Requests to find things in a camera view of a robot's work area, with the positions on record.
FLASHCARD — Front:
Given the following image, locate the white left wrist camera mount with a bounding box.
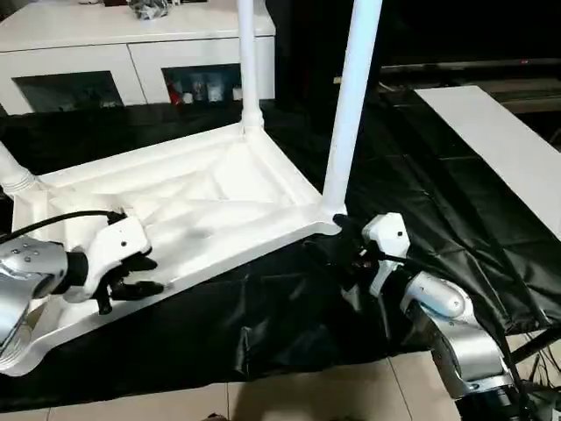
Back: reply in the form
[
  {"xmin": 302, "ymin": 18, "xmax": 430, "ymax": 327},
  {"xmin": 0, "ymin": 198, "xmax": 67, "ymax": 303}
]
[{"xmin": 65, "ymin": 213, "xmax": 153, "ymax": 304}]

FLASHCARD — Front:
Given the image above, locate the black work mat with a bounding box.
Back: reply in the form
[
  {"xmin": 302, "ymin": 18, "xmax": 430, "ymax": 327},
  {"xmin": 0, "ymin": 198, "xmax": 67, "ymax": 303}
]
[{"xmin": 0, "ymin": 87, "xmax": 561, "ymax": 400}]

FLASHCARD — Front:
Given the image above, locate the long black bar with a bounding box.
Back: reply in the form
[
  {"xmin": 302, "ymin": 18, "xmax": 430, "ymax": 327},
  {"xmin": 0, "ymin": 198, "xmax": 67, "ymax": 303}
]
[{"xmin": 380, "ymin": 58, "xmax": 561, "ymax": 75}]

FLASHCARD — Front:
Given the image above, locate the white cabinet with glass doors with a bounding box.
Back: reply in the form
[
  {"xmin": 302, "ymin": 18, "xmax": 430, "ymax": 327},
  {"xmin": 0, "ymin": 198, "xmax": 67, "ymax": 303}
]
[{"xmin": 0, "ymin": 0, "xmax": 277, "ymax": 118}]

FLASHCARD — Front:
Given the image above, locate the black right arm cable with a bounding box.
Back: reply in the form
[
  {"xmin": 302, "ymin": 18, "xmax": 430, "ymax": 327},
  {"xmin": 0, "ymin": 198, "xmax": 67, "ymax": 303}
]
[{"xmin": 380, "ymin": 256, "xmax": 527, "ymax": 396}]

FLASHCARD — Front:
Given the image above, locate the white flat board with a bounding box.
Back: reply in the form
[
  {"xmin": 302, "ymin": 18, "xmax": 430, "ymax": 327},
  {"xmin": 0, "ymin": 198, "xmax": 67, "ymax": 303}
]
[{"xmin": 414, "ymin": 85, "xmax": 561, "ymax": 242}]

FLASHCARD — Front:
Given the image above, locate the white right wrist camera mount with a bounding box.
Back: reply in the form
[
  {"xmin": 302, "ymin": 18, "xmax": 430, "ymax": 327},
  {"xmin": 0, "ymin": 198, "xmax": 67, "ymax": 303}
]
[{"xmin": 361, "ymin": 212, "xmax": 411, "ymax": 300}]

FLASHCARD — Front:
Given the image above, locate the white plastic table top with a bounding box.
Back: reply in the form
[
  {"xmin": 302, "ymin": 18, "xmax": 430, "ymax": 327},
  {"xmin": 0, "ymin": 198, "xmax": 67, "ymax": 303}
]
[{"xmin": 0, "ymin": 122, "xmax": 347, "ymax": 378}]

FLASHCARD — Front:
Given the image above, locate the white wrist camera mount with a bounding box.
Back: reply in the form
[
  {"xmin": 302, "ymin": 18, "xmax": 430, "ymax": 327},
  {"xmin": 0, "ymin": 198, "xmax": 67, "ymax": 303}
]
[
  {"xmin": 361, "ymin": 212, "xmax": 411, "ymax": 300},
  {"xmin": 65, "ymin": 213, "xmax": 153, "ymax": 304}
]

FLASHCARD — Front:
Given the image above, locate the black metal stand leg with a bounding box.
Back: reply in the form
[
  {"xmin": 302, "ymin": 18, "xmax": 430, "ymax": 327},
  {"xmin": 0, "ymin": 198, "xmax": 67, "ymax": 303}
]
[{"xmin": 508, "ymin": 326, "xmax": 561, "ymax": 363}]

